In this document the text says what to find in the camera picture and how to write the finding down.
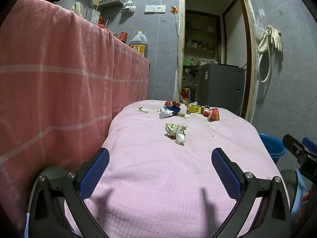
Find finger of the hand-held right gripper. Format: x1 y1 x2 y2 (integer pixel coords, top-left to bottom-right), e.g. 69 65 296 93
302 137 317 155
282 134 309 158

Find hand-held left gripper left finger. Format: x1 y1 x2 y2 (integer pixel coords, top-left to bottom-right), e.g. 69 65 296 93
25 147 111 238

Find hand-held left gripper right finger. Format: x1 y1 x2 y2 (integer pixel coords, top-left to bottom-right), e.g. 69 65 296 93
210 147 293 238

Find blue plastic basin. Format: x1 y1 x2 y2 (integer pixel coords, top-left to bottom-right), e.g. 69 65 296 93
258 132 287 165

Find green and white wrapper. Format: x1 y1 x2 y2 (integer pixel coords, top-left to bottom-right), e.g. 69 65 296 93
165 122 188 139

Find light blue cloth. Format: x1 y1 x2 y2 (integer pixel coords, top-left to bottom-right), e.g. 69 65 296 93
290 169 309 220

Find crumpled white paper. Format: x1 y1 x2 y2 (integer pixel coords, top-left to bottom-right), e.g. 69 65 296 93
175 130 186 145

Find red snack wrapper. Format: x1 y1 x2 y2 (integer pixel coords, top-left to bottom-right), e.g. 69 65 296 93
203 107 220 121

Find pale pink blanket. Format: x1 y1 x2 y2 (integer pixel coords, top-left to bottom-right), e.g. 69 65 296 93
64 100 278 238

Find yellow wrapper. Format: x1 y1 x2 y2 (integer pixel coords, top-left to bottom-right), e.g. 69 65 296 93
186 102 204 115

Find blue and white wrapper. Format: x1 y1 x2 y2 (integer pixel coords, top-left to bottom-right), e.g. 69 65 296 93
159 105 181 119

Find grey cabinet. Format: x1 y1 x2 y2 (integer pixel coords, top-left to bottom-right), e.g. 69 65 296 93
194 63 246 108

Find pink checked cloth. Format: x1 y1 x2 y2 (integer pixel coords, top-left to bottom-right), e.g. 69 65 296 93
0 0 151 231

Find pile of plastic bags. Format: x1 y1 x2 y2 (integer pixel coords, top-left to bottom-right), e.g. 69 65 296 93
182 57 199 90

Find cream rubber gloves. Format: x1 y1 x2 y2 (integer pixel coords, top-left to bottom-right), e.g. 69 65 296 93
263 25 283 52

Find wooden storage shelf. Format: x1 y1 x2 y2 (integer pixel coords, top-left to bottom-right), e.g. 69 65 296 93
184 10 222 62

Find cooking oil bottle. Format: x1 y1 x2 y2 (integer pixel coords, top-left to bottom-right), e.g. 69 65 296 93
129 30 148 57

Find white basket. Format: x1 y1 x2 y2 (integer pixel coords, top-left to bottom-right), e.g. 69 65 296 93
86 8 101 25

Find white rag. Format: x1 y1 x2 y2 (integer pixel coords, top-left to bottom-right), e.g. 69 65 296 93
71 2 83 18

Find white plastic bag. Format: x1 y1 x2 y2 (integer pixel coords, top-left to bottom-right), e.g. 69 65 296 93
122 0 137 13

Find wooden door frame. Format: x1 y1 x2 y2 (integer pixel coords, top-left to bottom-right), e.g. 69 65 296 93
173 0 259 124

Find white hose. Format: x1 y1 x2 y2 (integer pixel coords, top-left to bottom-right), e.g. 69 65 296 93
256 26 271 83

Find white power cable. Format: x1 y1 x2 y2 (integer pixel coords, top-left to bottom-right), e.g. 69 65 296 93
174 12 181 37

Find wall shelf rack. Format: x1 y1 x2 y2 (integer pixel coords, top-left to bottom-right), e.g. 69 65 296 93
98 0 125 10

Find white wall switch panel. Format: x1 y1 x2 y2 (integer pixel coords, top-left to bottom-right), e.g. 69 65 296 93
145 5 166 13

